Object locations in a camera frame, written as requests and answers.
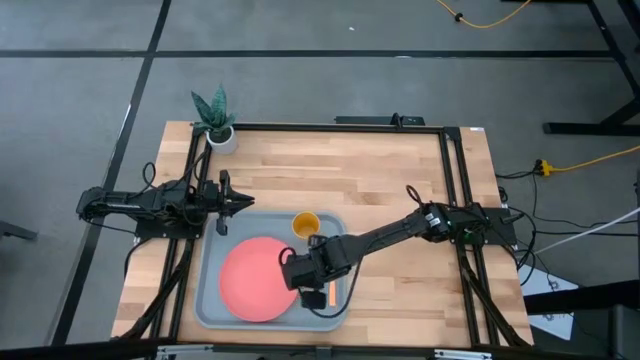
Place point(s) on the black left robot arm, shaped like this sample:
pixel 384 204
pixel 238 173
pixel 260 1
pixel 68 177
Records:
pixel 125 202

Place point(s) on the grey plastic tray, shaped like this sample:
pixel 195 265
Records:
pixel 240 225

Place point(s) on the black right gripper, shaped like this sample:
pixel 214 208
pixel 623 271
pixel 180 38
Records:
pixel 305 270

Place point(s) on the black aluminium table frame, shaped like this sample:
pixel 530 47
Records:
pixel 325 128

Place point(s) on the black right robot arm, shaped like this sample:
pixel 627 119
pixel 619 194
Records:
pixel 390 232

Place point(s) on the pink round plate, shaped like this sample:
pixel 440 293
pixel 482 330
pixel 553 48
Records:
pixel 250 280

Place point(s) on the white paper sheet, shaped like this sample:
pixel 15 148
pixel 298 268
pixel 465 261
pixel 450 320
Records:
pixel 542 287

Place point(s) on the orange plastic utensil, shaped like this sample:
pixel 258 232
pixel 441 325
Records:
pixel 332 297

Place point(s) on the black desk frame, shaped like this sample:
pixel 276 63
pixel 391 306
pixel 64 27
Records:
pixel 607 45

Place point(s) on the black bar device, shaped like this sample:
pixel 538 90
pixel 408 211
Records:
pixel 375 120

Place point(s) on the black furniture block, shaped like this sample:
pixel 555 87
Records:
pixel 600 320

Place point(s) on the green snake plant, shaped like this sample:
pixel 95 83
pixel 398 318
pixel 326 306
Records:
pixel 215 112

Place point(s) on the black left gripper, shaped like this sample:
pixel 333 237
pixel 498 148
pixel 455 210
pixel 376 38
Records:
pixel 220 200

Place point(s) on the white plant pot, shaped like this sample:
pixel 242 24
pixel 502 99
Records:
pixel 225 145

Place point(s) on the yellow plastic cup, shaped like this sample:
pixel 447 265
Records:
pixel 306 225

